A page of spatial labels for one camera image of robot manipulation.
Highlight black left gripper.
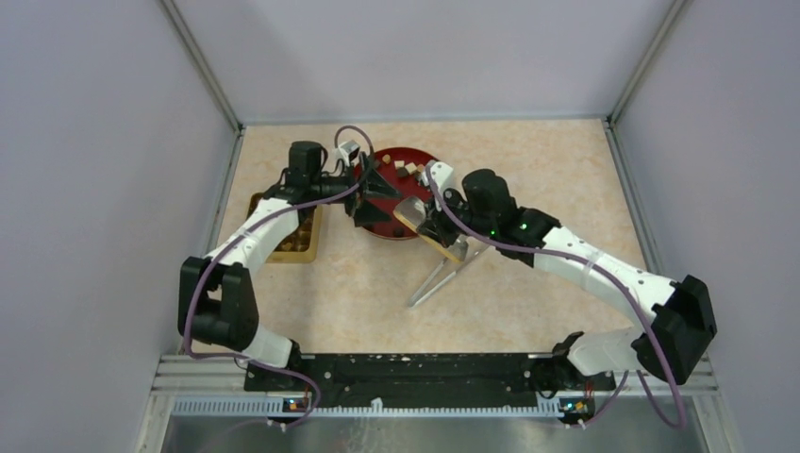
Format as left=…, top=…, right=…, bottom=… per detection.
left=310, top=151, right=402, bottom=226

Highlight gold box lid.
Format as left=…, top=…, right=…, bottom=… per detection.
left=392, top=196, right=462, bottom=255

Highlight steel serving tongs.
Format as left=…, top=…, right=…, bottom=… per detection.
left=407, top=238, right=489, bottom=309

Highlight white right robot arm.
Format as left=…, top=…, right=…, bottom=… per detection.
left=418, top=162, right=717, bottom=389

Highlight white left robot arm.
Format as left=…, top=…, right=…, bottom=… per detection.
left=177, top=141, right=401, bottom=391

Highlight gold chocolate box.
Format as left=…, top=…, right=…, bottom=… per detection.
left=242, top=195, right=322, bottom=269

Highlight red round tray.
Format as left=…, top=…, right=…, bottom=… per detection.
left=353, top=146, right=439, bottom=242

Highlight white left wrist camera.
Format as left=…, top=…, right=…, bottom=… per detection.
left=335, top=141, right=360, bottom=168

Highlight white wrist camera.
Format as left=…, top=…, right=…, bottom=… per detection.
left=420, top=160, right=456, bottom=193
left=335, top=141, right=360, bottom=168

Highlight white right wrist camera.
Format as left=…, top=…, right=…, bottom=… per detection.
left=420, top=160, right=456, bottom=193

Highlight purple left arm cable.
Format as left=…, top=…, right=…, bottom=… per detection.
left=177, top=126, right=376, bottom=431

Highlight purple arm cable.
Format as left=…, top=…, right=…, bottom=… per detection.
left=425, top=163, right=688, bottom=431
left=177, top=126, right=376, bottom=431

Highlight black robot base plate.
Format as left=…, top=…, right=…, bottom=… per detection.
left=243, top=353, right=616, bottom=409

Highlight white cable duct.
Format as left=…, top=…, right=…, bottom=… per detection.
left=172, top=395, right=564, bottom=418

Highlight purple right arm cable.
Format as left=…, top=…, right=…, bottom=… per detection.
left=425, top=163, right=688, bottom=431

